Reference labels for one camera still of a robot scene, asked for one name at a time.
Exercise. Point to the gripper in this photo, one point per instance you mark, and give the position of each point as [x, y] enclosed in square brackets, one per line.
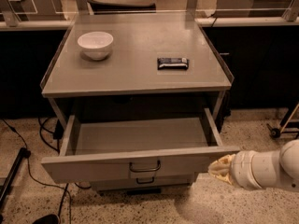
[242, 170]

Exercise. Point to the white ceramic bowl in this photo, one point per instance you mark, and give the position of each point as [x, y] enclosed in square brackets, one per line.
[96, 45]

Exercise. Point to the wheeled cart frame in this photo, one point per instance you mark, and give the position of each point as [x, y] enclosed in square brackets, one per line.
[289, 124]

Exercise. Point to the black round object floor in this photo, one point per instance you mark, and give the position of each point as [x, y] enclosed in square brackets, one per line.
[48, 219]

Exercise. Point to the grey drawer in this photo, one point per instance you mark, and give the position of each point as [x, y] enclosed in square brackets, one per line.
[142, 183]
[136, 149]

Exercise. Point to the black floor stand bar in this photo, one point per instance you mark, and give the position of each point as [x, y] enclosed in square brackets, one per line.
[23, 153]

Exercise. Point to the grey lower drawer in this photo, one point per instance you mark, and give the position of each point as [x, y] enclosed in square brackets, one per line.
[142, 183]

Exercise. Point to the grey cabinet with top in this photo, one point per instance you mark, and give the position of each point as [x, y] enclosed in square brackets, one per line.
[139, 40]

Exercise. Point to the clear acrylic barrier panel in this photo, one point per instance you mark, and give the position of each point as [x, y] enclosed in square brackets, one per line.
[43, 14]

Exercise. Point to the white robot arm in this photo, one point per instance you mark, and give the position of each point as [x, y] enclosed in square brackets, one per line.
[253, 170]

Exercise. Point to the grey top drawer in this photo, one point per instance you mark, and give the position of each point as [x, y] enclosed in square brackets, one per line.
[136, 149]

